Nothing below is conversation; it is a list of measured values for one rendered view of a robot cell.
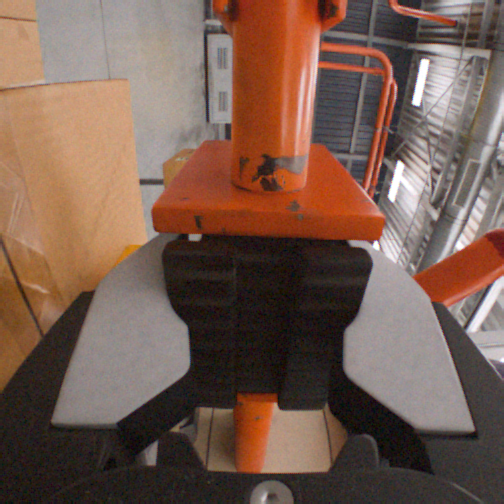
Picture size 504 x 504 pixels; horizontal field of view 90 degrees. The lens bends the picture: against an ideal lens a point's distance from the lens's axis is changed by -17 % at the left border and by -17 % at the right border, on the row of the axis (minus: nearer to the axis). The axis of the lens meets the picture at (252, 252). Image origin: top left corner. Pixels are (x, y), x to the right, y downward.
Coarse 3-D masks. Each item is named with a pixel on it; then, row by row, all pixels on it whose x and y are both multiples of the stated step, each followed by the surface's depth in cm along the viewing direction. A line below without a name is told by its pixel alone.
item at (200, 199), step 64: (192, 192) 8; (320, 192) 8; (192, 256) 7; (256, 256) 8; (320, 256) 7; (192, 320) 8; (256, 320) 9; (320, 320) 8; (256, 384) 11; (320, 384) 9
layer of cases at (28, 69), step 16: (0, 0) 50; (16, 0) 55; (32, 0) 61; (0, 16) 52; (16, 16) 57; (32, 16) 63; (0, 32) 54; (16, 32) 59; (32, 32) 65; (0, 48) 55; (16, 48) 61; (32, 48) 67; (0, 64) 57; (16, 64) 62; (32, 64) 68; (0, 80) 58; (16, 80) 63; (32, 80) 70
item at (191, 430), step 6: (198, 408) 20; (192, 414) 18; (198, 414) 20; (186, 420) 18; (192, 420) 19; (198, 420) 20; (180, 426) 18; (186, 426) 18; (192, 426) 19; (180, 432) 18; (186, 432) 19; (192, 432) 19; (192, 438) 20
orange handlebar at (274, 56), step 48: (240, 0) 6; (288, 0) 5; (336, 0) 5; (240, 48) 6; (288, 48) 6; (240, 96) 7; (288, 96) 7; (240, 144) 8; (288, 144) 7; (288, 192) 8; (240, 432) 15
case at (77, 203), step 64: (0, 128) 12; (64, 128) 17; (128, 128) 27; (0, 192) 12; (64, 192) 18; (128, 192) 29; (0, 256) 12; (64, 256) 18; (0, 320) 12; (0, 384) 12
